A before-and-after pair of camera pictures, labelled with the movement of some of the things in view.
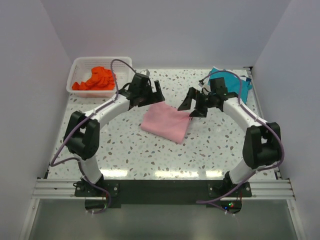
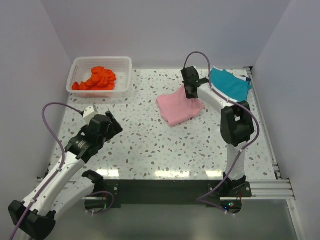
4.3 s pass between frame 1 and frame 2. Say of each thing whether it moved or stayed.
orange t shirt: stayed
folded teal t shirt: stayed
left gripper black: moved
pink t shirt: moved
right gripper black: moved
